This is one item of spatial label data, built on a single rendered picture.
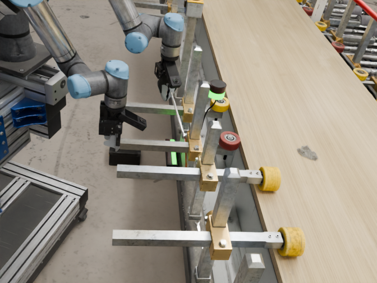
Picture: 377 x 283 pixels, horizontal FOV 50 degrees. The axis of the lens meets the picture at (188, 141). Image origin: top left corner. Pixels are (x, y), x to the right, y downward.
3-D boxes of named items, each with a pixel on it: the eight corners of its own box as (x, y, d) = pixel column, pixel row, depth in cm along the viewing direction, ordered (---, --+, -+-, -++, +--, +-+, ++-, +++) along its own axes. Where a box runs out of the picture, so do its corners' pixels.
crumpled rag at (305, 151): (293, 148, 153) (294, 144, 152) (306, 144, 156) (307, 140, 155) (308, 163, 148) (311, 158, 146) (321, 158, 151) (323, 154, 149)
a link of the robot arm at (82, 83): (62, 87, 130) (93, 81, 136) (76, 105, 123) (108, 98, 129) (61, 65, 125) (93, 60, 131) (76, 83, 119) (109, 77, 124)
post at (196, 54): (178, 142, 187) (193, 48, 157) (177, 137, 189) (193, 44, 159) (185, 142, 187) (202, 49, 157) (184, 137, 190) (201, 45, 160)
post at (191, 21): (175, 101, 203) (188, 16, 175) (174, 96, 206) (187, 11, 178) (183, 101, 203) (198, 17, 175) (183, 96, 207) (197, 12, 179)
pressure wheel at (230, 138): (216, 165, 155) (221, 142, 148) (213, 151, 161) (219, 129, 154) (235, 166, 156) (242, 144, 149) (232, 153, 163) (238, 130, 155)
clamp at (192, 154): (188, 161, 151) (189, 151, 148) (185, 138, 161) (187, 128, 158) (202, 161, 152) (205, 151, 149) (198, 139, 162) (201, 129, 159)
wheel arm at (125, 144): (119, 151, 149) (120, 142, 147) (120, 145, 152) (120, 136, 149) (232, 157, 156) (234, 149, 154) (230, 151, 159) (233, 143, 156)
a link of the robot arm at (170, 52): (184, 47, 153) (164, 49, 149) (182, 58, 156) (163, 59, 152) (176, 38, 158) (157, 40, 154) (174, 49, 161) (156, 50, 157)
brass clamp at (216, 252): (208, 260, 106) (211, 249, 103) (202, 220, 117) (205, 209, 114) (230, 260, 107) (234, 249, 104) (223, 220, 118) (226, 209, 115)
